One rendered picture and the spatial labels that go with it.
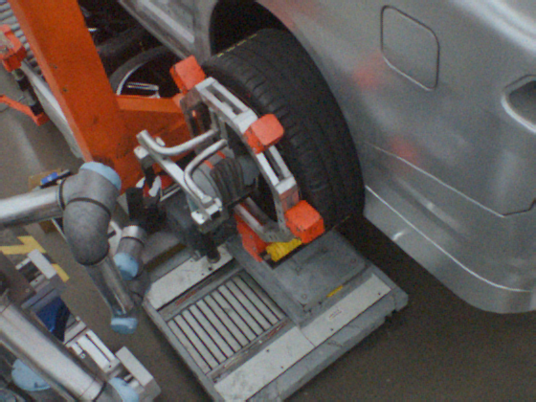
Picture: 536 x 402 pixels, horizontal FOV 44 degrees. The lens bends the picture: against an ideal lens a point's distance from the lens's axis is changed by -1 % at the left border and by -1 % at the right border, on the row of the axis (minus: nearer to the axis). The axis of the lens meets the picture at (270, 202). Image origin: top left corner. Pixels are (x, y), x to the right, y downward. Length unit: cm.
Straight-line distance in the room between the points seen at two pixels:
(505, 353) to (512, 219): 122
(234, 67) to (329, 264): 98
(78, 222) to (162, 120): 90
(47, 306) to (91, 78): 74
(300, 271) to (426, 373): 60
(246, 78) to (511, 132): 81
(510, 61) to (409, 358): 159
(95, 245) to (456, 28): 99
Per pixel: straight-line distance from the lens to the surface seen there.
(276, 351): 258
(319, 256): 260
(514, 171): 142
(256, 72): 190
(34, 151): 376
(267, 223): 223
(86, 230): 170
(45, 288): 214
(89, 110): 232
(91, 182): 176
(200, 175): 201
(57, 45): 216
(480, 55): 131
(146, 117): 247
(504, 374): 265
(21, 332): 134
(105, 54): 334
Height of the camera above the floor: 236
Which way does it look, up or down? 50 degrees down
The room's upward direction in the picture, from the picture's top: 12 degrees counter-clockwise
